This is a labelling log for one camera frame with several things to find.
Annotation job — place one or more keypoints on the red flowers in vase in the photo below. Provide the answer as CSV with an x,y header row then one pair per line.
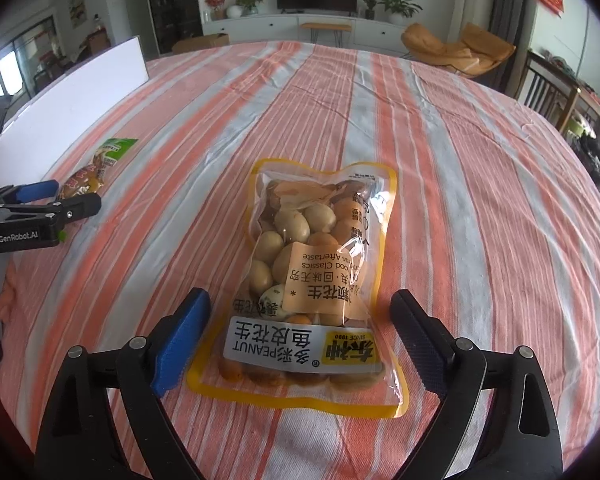
x,y
216,4

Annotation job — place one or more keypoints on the glass sliding door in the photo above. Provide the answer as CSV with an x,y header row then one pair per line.
x,y
20,55

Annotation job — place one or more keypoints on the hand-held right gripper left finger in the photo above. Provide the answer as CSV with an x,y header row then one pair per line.
x,y
180,342

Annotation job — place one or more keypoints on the dark display cabinet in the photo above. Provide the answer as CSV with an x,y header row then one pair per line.
x,y
172,5

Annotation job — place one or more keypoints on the cluttered wooden side table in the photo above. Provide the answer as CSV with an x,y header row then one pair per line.
x,y
597,125

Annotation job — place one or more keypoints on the orange lounge chair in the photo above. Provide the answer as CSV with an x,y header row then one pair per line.
x,y
455,52

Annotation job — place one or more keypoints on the covered standing air conditioner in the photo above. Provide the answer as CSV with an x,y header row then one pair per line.
x,y
475,0

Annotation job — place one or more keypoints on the large potted green plant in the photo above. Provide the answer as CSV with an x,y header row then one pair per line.
x,y
399,5

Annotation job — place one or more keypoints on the round white vase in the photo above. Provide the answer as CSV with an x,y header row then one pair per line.
x,y
234,11

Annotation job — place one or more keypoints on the white tv cabinet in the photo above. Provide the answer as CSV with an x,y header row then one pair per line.
x,y
260,30

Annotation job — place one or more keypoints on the dark wooden chair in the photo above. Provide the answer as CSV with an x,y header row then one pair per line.
x,y
545,90

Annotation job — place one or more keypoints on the yellow green snack packet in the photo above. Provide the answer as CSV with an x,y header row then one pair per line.
x,y
102,165

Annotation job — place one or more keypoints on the green plant in glass vase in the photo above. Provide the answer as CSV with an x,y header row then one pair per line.
x,y
250,1

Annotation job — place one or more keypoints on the grey curtain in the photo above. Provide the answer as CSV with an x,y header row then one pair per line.
x,y
515,20

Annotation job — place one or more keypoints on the small potted plant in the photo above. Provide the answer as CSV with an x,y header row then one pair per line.
x,y
370,9

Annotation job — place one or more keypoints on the wall picture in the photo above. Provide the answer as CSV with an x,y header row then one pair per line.
x,y
77,8

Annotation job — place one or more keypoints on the green pot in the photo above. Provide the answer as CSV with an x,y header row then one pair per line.
x,y
577,126

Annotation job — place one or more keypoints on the brown cardboard box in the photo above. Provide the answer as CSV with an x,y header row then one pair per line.
x,y
202,42

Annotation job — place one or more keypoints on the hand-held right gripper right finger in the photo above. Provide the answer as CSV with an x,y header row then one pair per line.
x,y
422,345

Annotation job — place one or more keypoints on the yellow-edged peanut bag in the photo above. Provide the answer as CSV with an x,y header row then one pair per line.
x,y
300,240

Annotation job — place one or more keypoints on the wooden bench with metal legs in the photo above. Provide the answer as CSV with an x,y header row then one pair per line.
x,y
326,26

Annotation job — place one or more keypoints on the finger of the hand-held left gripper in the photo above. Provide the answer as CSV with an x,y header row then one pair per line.
x,y
37,190
77,207

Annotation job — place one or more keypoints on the white board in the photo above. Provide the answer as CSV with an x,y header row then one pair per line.
x,y
80,95

